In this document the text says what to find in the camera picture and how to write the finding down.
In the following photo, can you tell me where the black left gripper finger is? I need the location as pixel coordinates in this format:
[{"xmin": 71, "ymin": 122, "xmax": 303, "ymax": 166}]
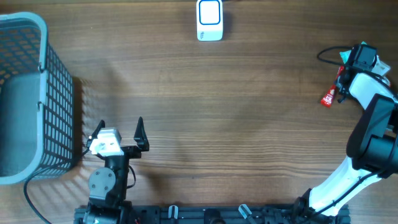
[
  {"xmin": 86, "ymin": 120, "xmax": 105, "ymax": 147},
  {"xmin": 134, "ymin": 116, "xmax": 149, "ymax": 151}
]

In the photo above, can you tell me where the red snack stick packet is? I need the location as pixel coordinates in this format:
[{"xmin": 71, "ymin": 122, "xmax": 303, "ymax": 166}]
[{"xmin": 320, "ymin": 66, "xmax": 344, "ymax": 108}]

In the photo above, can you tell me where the mint wet wipes packet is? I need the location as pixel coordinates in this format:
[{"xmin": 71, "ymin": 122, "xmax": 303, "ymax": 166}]
[{"xmin": 340, "ymin": 41, "xmax": 367, "ymax": 63}]

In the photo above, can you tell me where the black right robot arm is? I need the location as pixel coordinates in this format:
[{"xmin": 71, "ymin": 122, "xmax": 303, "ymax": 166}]
[{"xmin": 292, "ymin": 42, "xmax": 397, "ymax": 223}]

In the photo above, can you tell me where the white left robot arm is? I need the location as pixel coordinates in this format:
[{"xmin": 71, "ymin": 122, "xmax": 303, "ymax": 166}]
[{"xmin": 73, "ymin": 118, "xmax": 150, "ymax": 224}]

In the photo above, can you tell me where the white barcode scanner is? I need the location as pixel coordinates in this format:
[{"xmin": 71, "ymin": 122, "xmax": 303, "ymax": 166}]
[{"xmin": 196, "ymin": 0, "xmax": 223, "ymax": 42}]

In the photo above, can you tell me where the grey plastic mesh basket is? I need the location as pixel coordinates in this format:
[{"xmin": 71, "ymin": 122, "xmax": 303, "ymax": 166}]
[{"xmin": 1, "ymin": 12, "xmax": 75, "ymax": 185}]

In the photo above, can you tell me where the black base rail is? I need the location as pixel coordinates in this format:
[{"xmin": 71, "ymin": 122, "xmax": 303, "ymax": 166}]
[{"xmin": 73, "ymin": 204, "xmax": 293, "ymax": 224}]

